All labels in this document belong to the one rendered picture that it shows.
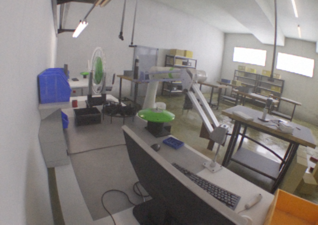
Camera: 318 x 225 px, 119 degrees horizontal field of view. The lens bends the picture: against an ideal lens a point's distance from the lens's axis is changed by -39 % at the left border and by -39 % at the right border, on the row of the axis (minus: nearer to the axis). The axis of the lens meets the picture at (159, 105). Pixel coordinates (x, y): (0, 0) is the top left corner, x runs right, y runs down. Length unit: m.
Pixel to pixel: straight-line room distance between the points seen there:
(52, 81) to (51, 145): 0.36
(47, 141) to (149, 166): 0.58
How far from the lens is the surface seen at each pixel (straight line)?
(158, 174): 0.41
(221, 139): 0.88
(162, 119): 1.17
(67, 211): 0.72
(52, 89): 0.98
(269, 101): 2.03
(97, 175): 0.85
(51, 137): 0.85
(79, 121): 1.37
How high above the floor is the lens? 1.48
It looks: 16 degrees down
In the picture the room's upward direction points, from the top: 6 degrees clockwise
